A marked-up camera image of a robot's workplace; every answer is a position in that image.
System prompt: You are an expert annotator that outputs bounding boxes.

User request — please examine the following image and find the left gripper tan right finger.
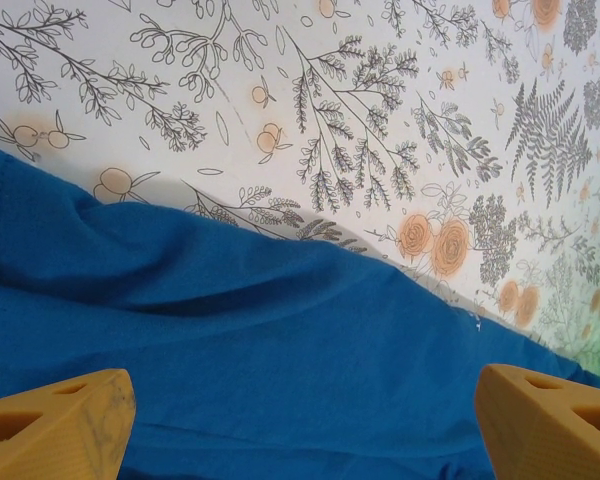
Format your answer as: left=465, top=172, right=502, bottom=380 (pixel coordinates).
left=474, top=363, right=600, bottom=480

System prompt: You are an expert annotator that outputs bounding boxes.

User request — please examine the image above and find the left gripper tan left finger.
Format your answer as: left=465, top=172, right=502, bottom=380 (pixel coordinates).
left=0, top=368, right=135, bottom=480

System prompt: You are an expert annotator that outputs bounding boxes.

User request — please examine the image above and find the blue t-shirt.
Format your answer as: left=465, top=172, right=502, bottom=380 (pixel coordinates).
left=0, top=141, right=600, bottom=480

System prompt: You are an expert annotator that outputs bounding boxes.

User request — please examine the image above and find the floral patterned tablecloth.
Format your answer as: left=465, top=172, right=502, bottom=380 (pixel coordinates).
left=0, top=0, right=600, bottom=391

